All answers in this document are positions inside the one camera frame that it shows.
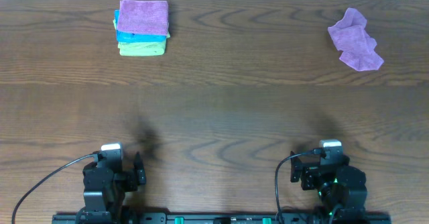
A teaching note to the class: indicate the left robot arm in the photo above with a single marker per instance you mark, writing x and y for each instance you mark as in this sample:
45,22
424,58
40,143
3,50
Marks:
105,185

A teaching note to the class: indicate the purple microfiber cloth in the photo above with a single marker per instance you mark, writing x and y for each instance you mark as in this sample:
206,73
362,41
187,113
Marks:
357,46

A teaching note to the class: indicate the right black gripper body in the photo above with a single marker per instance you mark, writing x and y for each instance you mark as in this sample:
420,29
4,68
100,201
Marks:
310,180

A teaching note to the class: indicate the folded purple cloth on stack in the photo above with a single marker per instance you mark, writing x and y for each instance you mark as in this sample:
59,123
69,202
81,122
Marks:
143,17

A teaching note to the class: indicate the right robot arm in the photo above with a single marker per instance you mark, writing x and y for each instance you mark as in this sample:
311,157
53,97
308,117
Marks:
340,187

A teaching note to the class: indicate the folded green cloth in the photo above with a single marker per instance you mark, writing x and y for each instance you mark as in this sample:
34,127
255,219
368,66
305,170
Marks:
142,48

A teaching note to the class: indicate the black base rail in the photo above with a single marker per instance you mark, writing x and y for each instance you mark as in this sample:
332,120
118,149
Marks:
163,218

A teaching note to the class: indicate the folded blue cloth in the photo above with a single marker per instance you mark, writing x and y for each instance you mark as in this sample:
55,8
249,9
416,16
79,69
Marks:
135,38

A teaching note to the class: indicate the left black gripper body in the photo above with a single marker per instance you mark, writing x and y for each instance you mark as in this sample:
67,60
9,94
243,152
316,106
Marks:
135,176

